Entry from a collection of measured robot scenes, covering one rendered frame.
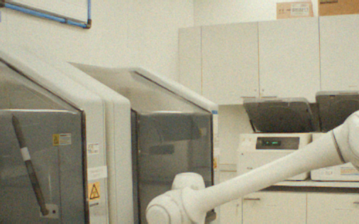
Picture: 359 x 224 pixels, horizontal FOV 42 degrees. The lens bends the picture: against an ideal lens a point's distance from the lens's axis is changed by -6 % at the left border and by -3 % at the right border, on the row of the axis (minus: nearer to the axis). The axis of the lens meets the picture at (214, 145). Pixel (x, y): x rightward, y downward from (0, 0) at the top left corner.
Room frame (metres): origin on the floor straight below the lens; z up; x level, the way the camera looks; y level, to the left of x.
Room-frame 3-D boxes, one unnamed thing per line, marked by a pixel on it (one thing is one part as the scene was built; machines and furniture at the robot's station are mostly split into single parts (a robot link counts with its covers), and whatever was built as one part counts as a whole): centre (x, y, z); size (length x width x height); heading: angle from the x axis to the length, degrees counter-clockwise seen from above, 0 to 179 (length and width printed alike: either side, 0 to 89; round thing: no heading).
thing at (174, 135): (1.81, 0.34, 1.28); 0.61 x 0.51 x 0.63; 158
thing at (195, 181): (1.44, 0.08, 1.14); 0.13 x 0.11 x 0.16; 163
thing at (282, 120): (4.01, -0.54, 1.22); 0.62 x 0.56 x 0.64; 157
